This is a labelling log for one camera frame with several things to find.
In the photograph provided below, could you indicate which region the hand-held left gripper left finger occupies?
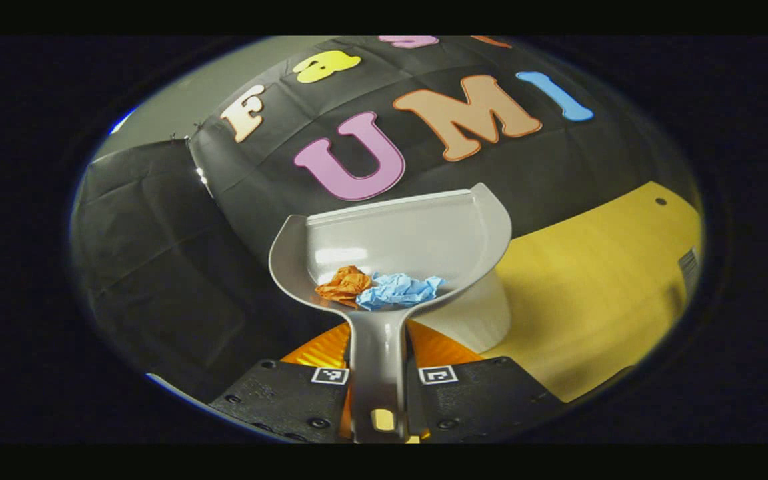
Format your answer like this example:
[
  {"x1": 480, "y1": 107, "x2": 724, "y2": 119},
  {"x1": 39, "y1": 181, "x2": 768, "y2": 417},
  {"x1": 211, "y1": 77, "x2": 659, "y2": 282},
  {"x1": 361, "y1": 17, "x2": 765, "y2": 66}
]
[{"x1": 207, "y1": 321, "x2": 353, "y2": 444}]

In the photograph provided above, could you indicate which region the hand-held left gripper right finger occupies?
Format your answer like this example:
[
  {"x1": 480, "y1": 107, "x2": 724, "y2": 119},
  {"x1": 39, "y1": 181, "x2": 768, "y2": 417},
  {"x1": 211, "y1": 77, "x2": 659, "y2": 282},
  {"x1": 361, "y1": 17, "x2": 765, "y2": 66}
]
[{"x1": 405, "y1": 320, "x2": 565, "y2": 444}]

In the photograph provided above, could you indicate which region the white ribbed garbage bin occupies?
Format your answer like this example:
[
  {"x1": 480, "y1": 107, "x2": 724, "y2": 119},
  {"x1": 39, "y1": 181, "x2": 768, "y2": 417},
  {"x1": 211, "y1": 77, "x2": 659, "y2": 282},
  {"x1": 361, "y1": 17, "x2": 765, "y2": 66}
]
[{"x1": 411, "y1": 270, "x2": 511, "y2": 354}]

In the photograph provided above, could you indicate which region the orange paper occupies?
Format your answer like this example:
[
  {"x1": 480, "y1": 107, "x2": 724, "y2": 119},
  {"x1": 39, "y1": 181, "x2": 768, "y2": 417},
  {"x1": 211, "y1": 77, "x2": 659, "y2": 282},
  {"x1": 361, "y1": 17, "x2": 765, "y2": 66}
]
[{"x1": 315, "y1": 265, "x2": 373, "y2": 309}]

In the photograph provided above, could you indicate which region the blue paper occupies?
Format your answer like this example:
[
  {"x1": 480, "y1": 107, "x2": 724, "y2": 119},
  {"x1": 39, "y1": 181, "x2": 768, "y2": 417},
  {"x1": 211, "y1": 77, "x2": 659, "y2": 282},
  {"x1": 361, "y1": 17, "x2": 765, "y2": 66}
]
[{"x1": 356, "y1": 272, "x2": 446, "y2": 311}]

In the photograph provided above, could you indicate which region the grey plastic dustpan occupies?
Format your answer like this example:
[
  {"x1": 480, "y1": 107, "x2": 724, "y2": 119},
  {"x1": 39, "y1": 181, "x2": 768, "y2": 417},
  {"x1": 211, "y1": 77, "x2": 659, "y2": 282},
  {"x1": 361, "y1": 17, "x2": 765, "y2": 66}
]
[{"x1": 268, "y1": 183, "x2": 513, "y2": 444}]

